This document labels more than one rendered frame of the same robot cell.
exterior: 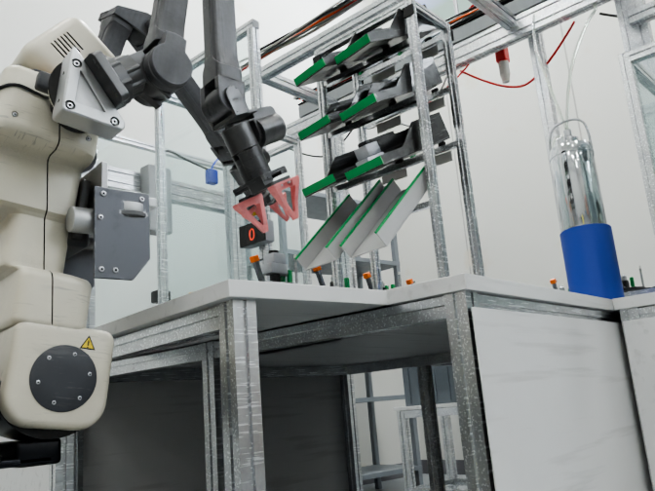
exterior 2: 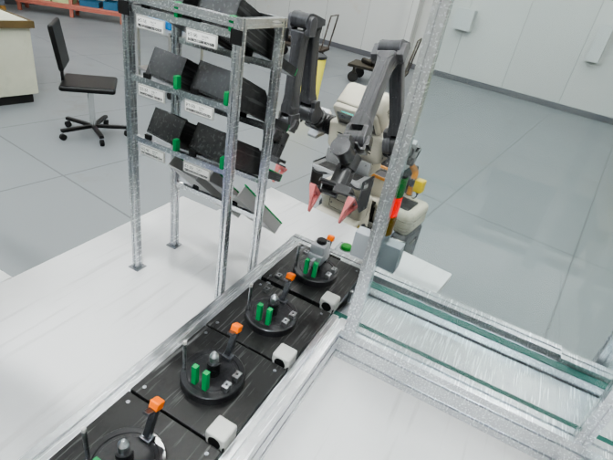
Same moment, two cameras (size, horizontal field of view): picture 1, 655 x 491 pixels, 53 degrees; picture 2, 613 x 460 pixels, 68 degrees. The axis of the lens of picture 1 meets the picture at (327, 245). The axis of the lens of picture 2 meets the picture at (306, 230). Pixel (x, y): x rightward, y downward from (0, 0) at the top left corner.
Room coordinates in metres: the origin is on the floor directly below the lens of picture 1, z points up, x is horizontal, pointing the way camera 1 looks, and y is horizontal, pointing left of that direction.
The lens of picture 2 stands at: (2.91, -0.25, 1.78)
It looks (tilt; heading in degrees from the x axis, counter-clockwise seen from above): 30 degrees down; 162
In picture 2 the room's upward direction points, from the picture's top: 11 degrees clockwise
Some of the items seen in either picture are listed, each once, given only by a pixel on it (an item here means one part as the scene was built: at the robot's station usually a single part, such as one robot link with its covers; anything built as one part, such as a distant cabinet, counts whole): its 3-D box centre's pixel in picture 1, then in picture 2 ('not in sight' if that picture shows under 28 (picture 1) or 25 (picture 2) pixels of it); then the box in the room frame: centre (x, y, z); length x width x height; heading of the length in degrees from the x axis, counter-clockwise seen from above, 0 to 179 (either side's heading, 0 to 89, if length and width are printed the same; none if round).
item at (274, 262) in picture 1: (276, 263); (318, 250); (1.85, 0.15, 1.06); 0.08 x 0.04 x 0.07; 139
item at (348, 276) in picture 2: not in sight; (314, 276); (1.84, 0.16, 0.96); 0.24 x 0.24 x 0.02; 49
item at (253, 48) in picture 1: (260, 162); (400, 156); (2.08, 0.20, 1.46); 0.03 x 0.03 x 1.00; 49
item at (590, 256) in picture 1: (592, 271); not in sight; (2.05, -0.82, 1.00); 0.16 x 0.16 x 0.27
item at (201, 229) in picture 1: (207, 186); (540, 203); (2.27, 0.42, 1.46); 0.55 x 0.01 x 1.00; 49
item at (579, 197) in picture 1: (574, 173); not in sight; (2.05, -0.82, 1.32); 0.14 x 0.14 x 0.38
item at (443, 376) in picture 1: (468, 380); not in sight; (3.80, -0.73, 0.73); 0.62 x 0.42 x 0.23; 49
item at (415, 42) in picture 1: (395, 169); (199, 160); (1.70, -0.20, 1.26); 0.36 x 0.21 x 0.80; 49
